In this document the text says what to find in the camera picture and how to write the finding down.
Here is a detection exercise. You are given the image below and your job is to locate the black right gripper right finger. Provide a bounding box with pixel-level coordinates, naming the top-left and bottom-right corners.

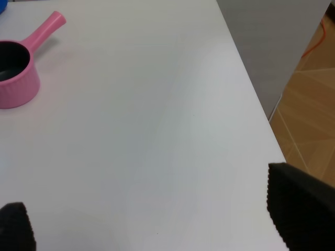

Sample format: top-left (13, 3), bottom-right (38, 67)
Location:
top-left (267, 163), bottom-right (334, 250)

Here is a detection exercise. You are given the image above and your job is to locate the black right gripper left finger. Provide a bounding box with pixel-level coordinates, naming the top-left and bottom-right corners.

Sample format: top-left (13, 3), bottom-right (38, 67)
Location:
top-left (1, 202), bottom-right (36, 251)

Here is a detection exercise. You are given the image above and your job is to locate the blue rolled towel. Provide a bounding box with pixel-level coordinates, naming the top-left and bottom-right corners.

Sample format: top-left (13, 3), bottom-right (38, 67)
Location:
top-left (0, 0), bottom-right (8, 14)

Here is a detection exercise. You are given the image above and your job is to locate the pink saucepan with handle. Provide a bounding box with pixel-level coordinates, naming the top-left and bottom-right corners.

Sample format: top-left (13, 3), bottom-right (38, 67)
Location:
top-left (1, 11), bottom-right (66, 109)

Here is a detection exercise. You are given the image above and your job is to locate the orange cable on floor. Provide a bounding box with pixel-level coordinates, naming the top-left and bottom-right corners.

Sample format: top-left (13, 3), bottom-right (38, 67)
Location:
top-left (301, 18), bottom-right (326, 59)

